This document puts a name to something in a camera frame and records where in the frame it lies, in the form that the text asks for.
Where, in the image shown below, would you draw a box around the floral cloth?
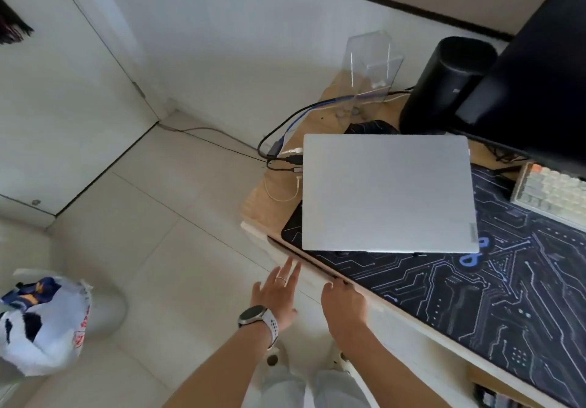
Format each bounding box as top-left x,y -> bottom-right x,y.
0,269 -> 92,377

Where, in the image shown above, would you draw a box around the black tassel hanging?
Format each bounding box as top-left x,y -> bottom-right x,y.
0,0 -> 35,46

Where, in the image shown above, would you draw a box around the person's left hand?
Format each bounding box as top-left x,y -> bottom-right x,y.
250,256 -> 303,333

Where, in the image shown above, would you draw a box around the grey floor cable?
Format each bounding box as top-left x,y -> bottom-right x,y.
157,122 -> 267,159

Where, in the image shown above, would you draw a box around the white perforated wristwatch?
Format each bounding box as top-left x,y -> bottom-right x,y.
237,304 -> 280,349

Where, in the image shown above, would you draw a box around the clear acrylic box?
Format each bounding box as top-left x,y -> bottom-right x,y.
336,31 -> 405,122

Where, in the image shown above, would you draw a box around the silver laptop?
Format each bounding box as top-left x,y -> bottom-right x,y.
301,133 -> 480,254

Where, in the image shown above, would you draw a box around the black monitor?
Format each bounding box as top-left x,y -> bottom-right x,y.
455,0 -> 586,180

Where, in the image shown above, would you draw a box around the person's right forearm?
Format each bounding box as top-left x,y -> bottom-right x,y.
334,325 -> 454,408

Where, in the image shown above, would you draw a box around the black cylindrical speaker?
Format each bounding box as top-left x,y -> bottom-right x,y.
399,36 -> 499,136

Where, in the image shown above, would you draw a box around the thin black floor cable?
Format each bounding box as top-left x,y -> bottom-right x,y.
183,129 -> 269,164

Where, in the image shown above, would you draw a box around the white mechanical keyboard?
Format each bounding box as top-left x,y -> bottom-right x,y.
510,162 -> 586,233

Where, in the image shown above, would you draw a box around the white door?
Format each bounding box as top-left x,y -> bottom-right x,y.
0,0 -> 161,217

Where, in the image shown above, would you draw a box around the wooden drawer white front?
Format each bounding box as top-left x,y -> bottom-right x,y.
241,222 -> 390,363

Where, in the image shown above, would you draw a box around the person's right hand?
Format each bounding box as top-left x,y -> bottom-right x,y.
320,279 -> 369,345

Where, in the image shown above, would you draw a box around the beige slipper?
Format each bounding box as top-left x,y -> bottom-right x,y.
263,341 -> 290,370
327,348 -> 354,373

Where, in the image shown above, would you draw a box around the light grey trousers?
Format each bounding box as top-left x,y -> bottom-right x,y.
258,366 -> 372,408

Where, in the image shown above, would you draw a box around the blue cable with grey adapter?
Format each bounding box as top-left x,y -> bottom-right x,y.
266,139 -> 304,176
277,93 -> 413,148

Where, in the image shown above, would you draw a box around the black circuit-print desk mat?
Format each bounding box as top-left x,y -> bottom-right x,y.
280,120 -> 586,408

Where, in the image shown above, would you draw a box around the person's left forearm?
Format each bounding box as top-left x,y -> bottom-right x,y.
162,325 -> 275,408

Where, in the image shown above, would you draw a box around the black rounded device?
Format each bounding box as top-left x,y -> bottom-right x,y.
471,382 -> 521,408

